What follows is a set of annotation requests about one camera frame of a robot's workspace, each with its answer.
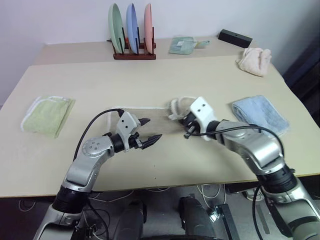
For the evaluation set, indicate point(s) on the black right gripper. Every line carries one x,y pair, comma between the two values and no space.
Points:
190,123

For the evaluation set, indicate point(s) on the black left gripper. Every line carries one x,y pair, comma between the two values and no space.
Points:
137,142

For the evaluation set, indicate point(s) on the beige towel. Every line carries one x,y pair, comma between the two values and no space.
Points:
160,120

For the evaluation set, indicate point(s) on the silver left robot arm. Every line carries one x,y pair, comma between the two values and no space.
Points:
85,170

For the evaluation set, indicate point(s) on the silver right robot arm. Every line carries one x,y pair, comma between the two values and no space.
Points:
260,147

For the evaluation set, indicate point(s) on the blue folded towel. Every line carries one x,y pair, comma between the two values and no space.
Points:
257,112

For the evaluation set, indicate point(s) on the teal folded towel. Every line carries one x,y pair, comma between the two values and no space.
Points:
181,46

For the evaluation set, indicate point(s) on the crumpled pale pink towel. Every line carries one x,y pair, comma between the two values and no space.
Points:
255,61

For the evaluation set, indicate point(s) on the green folded towel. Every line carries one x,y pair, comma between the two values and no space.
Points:
47,117

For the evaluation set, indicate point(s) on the dark red plate rack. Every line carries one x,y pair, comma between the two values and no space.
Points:
135,56

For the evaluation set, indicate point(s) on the dark rounded shape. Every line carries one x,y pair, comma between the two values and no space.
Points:
132,220
195,217

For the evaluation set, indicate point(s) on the black rectangular box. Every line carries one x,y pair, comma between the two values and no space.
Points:
235,37

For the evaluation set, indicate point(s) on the pink plate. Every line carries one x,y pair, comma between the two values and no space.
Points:
148,25

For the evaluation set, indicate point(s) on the blue plate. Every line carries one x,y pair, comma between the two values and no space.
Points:
132,25

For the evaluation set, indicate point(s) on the green plate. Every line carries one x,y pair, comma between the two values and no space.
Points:
115,25

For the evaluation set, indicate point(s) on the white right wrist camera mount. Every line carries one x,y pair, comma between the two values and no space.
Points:
202,110

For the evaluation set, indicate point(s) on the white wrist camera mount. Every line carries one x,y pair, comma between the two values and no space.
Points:
126,126
202,110

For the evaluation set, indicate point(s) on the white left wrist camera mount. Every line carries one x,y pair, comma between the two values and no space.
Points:
126,126

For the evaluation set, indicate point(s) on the black metal bracket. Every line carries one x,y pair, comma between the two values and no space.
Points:
226,217

